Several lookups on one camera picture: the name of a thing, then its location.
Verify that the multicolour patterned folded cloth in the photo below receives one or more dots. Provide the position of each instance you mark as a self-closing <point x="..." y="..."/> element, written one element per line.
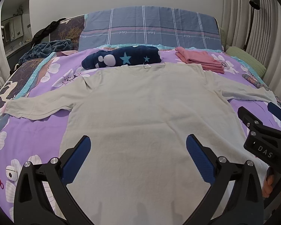
<point x="257" y="84"/>

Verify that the pink folded garment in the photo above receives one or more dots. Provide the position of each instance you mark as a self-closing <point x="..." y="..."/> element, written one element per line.
<point x="202" y="58"/>

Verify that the blue plaid pillow cover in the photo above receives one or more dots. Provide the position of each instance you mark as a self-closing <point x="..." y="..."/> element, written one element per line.
<point x="150" y="25"/>

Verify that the white earbud case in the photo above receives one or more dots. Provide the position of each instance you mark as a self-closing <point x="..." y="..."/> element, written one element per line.
<point x="12" y="173"/>

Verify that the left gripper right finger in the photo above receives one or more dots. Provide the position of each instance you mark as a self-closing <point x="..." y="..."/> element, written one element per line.
<point x="245" y="204"/>

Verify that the white curtain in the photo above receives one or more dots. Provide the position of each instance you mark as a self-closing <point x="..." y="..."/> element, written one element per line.
<point x="265" y="40"/>

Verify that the green pillow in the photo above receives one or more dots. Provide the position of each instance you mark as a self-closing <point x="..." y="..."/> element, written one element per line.
<point x="257" y="66"/>

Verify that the person's right hand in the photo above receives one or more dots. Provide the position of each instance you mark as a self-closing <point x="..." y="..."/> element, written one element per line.
<point x="268" y="183"/>

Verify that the black floor lamp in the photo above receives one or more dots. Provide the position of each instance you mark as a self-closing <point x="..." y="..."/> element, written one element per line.
<point x="255" y="6"/>

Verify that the dark floral pillow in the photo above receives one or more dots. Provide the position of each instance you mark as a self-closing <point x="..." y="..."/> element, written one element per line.
<point x="69" y="29"/>

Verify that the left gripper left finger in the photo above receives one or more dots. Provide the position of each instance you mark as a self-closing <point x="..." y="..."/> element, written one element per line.
<point x="31" y="203"/>

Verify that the dark teal fuzzy blanket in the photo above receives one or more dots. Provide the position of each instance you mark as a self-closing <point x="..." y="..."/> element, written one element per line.
<point x="43" y="50"/>

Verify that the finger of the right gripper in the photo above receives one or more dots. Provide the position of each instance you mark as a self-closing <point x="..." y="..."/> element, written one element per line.
<point x="275" y="110"/>
<point x="253" y="121"/>

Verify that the beige long-sleeve shirt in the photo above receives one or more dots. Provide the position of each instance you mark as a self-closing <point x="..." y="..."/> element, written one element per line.
<point x="138" y="118"/>

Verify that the black garment on headboard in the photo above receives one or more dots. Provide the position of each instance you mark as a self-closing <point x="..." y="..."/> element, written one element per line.
<point x="40" y="35"/>

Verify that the dark deer-print bedsheet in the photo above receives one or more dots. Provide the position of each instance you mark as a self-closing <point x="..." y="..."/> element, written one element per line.
<point x="17" y="81"/>

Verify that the navy star-pattern rolled blanket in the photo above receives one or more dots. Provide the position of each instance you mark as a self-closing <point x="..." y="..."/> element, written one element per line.
<point x="130" y="55"/>

